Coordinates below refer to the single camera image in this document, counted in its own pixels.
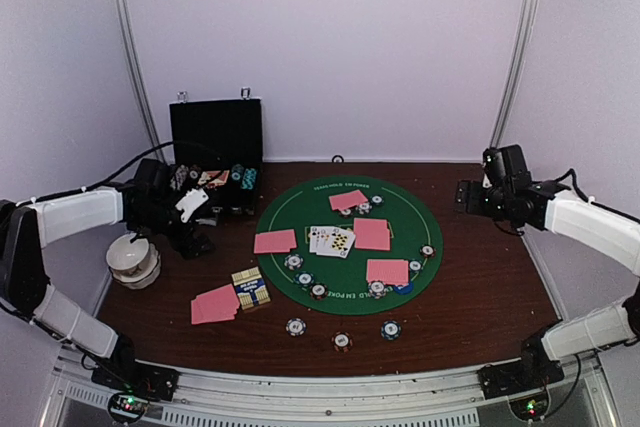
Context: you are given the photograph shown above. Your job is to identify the white left wrist cover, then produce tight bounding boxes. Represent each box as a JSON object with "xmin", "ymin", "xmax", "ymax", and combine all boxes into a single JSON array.
[{"xmin": 175, "ymin": 189, "xmax": 209, "ymax": 223}]

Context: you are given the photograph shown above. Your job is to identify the teal chips in case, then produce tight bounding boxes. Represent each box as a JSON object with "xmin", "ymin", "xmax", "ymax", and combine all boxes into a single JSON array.
[{"xmin": 230, "ymin": 164, "xmax": 258, "ymax": 190}]

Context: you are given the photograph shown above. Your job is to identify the right aluminium frame post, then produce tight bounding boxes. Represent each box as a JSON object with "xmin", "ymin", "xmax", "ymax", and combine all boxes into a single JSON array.
[{"xmin": 488, "ymin": 0, "xmax": 539, "ymax": 148}]

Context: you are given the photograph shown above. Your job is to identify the pink playing card deck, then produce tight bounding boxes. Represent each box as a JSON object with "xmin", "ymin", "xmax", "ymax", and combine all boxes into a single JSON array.
[{"xmin": 191, "ymin": 284, "xmax": 240, "ymax": 325}]

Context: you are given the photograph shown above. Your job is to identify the face up community cards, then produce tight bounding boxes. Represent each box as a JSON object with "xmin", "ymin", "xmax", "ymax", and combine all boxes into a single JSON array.
[{"xmin": 308, "ymin": 226, "xmax": 356, "ymax": 259}]

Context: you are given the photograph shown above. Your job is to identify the pink cards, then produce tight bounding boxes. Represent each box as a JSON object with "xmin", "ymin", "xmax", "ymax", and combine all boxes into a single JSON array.
[
  {"xmin": 354, "ymin": 218, "xmax": 391, "ymax": 251},
  {"xmin": 253, "ymin": 229, "xmax": 297, "ymax": 254},
  {"xmin": 366, "ymin": 259, "xmax": 409, "ymax": 286},
  {"xmin": 329, "ymin": 190, "xmax": 368, "ymax": 211}
]

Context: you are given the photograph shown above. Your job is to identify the card deck holder box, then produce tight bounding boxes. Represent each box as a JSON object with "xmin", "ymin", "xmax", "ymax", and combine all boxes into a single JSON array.
[{"xmin": 231, "ymin": 267, "xmax": 271, "ymax": 311}]

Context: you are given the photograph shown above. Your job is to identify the aluminium front rail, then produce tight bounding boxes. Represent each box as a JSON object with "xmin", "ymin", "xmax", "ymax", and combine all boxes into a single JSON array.
[{"xmin": 42, "ymin": 330, "xmax": 621, "ymax": 427}]

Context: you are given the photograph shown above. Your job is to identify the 10 chips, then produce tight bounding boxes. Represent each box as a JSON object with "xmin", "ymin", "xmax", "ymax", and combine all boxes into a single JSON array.
[
  {"xmin": 284, "ymin": 253, "xmax": 304, "ymax": 271},
  {"xmin": 368, "ymin": 281, "xmax": 387, "ymax": 299},
  {"xmin": 356, "ymin": 202, "xmax": 372, "ymax": 215}
]

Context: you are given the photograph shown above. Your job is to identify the red playing card in case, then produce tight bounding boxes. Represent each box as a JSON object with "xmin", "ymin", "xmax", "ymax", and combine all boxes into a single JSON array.
[{"xmin": 198, "ymin": 170, "xmax": 229, "ymax": 186}]

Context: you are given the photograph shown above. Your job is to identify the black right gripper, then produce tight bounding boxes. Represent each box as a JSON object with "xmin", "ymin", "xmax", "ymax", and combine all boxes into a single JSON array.
[{"xmin": 454, "ymin": 179, "xmax": 511, "ymax": 219}]

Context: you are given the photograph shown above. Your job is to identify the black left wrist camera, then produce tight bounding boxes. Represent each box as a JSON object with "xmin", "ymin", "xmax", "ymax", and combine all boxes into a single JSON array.
[{"xmin": 133, "ymin": 158, "xmax": 169, "ymax": 195}]

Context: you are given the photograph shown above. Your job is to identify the blue green 50 chip stack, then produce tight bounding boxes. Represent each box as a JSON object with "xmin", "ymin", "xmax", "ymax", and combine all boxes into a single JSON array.
[{"xmin": 380, "ymin": 320, "xmax": 402, "ymax": 341}]

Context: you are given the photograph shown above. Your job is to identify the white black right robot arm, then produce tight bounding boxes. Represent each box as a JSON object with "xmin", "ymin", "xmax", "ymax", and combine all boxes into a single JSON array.
[{"xmin": 453, "ymin": 165, "xmax": 639, "ymax": 389}]

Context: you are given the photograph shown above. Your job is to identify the aluminium frame post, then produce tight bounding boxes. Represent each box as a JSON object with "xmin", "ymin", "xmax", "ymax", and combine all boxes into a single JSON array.
[
  {"xmin": 114, "ymin": 0, "xmax": 160, "ymax": 147},
  {"xmin": 488, "ymin": 0, "xmax": 539, "ymax": 148}
]

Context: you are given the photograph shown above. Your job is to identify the round green poker mat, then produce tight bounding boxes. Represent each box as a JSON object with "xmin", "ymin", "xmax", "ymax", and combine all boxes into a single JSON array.
[{"xmin": 257, "ymin": 175, "xmax": 444, "ymax": 316}]

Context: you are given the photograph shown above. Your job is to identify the white ceramic bowl stack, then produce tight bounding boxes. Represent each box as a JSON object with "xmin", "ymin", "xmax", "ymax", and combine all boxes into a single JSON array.
[{"xmin": 106, "ymin": 233, "xmax": 161, "ymax": 290}]

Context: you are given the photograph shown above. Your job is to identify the red black 100 chip stack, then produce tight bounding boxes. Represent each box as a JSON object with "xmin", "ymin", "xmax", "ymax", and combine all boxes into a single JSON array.
[{"xmin": 332, "ymin": 332, "xmax": 353, "ymax": 352}]

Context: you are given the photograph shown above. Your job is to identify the left aluminium frame post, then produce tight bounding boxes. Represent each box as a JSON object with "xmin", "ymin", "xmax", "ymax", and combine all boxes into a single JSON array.
[{"xmin": 114, "ymin": 0, "xmax": 160, "ymax": 147}]

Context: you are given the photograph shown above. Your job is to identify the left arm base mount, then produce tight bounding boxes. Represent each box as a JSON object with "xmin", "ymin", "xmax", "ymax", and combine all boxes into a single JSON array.
[{"xmin": 91, "ymin": 358, "xmax": 180, "ymax": 401}]

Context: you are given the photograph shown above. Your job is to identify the blue white 10 chip stack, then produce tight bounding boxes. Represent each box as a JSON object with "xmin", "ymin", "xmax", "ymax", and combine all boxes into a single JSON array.
[{"xmin": 285, "ymin": 318, "xmax": 307, "ymax": 337}]

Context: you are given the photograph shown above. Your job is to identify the black white chips in case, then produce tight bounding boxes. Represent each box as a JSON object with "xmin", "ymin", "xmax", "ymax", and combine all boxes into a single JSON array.
[{"xmin": 169, "ymin": 165, "xmax": 202, "ymax": 192}]

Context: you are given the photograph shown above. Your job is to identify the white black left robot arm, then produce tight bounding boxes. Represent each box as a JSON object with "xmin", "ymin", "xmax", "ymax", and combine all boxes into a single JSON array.
[{"xmin": 1, "ymin": 152, "xmax": 212, "ymax": 391}]

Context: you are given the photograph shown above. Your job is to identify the black poker chip case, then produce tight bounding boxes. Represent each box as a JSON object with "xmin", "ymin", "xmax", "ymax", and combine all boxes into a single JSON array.
[{"xmin": 169, "ymin": 89, "xmax": 264, "ymax": 226}]

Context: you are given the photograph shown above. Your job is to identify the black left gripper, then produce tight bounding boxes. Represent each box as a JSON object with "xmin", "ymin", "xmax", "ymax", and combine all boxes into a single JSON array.
[{"xmin": 133, "ymin": 201, "xmax": 216, "ymax": 260}]

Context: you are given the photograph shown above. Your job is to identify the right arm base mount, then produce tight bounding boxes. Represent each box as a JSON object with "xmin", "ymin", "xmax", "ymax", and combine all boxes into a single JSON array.
[{"xmin": 478, "ymin": 349, "xmax": 564, "ymax": 400}]

